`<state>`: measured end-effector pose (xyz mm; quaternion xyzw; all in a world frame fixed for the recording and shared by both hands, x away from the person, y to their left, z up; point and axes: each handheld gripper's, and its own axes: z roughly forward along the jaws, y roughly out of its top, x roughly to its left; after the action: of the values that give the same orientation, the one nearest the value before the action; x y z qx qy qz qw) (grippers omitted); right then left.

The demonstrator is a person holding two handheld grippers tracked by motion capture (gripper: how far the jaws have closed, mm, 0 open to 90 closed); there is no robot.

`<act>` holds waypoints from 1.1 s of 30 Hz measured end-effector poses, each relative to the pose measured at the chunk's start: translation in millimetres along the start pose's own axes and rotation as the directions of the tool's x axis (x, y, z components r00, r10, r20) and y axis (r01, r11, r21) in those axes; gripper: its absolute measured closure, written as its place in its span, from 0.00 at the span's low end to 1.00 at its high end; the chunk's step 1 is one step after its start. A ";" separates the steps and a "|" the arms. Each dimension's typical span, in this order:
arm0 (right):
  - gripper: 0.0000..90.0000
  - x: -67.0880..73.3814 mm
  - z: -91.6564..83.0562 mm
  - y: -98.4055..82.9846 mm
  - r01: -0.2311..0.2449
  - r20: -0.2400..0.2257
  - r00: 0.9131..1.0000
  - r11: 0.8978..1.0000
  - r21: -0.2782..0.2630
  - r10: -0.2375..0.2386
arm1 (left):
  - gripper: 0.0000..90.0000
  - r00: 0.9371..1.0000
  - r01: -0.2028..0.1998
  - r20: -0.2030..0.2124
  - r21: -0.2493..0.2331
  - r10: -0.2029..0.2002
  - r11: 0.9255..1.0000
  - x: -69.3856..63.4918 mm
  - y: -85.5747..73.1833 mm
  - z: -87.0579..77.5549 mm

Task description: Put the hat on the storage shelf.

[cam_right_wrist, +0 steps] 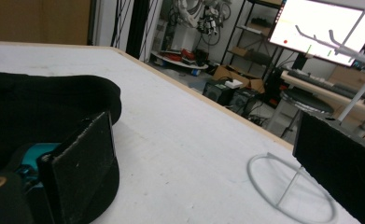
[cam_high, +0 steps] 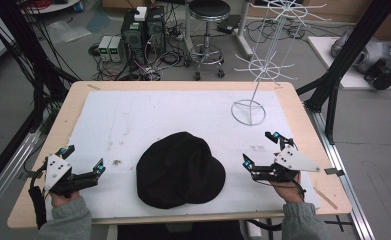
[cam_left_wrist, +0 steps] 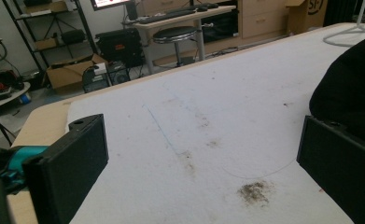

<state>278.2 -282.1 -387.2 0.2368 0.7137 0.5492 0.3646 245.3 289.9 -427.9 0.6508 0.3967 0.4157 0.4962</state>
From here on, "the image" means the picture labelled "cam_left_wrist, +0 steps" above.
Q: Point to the small cardboard box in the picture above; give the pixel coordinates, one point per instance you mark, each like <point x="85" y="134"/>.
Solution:
<point x="46" y="44"/>

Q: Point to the printed cardboard box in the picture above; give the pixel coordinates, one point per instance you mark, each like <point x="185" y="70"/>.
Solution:
<point x="304" y="15"/>

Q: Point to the black metal shelf rack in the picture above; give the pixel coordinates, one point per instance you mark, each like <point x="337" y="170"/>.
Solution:
<point x="84" y="29"/>

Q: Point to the computer monitor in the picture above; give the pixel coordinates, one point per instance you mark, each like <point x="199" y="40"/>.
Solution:
<point x="108" y="3"/>

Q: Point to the white felt mat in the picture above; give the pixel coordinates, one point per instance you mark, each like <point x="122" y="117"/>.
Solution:
<point x="220" y="109"/>

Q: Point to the open cardboard box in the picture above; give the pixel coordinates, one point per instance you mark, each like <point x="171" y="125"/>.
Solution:
<point x="65" y="74"/>

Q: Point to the round white side table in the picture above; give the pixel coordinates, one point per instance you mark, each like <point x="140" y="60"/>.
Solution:
<point x="13" y="95"/>

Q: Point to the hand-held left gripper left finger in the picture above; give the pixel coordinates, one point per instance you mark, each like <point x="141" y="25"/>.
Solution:
<point x="65" y="174"/>

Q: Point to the white metal stand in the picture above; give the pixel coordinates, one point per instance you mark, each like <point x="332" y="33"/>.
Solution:
<point x="362" y="26"/>

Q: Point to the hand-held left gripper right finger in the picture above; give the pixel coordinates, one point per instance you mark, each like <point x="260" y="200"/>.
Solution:
<point x="342" y="168"/>

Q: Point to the black bag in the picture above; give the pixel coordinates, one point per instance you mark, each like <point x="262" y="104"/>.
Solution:
<point x="73" y="36"/>

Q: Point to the light wooden desk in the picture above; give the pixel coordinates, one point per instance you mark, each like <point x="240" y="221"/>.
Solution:
<point x="186" y="18"/>

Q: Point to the black equipment case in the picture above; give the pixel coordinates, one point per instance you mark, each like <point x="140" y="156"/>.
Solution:
<point x="119" y="46"/>

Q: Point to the black cloth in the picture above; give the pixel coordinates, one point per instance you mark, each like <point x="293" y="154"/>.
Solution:
<point x="351" y="90"/>

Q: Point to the black round stool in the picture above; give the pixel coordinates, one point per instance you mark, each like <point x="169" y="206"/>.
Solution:
<point x="174" y="32"/>

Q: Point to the black keyboard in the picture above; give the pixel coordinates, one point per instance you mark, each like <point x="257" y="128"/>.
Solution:
<point x="167" y="16"/>

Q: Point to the wooden drawer cabinet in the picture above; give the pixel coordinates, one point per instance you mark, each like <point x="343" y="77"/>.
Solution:
<point x="261" y="18"/>

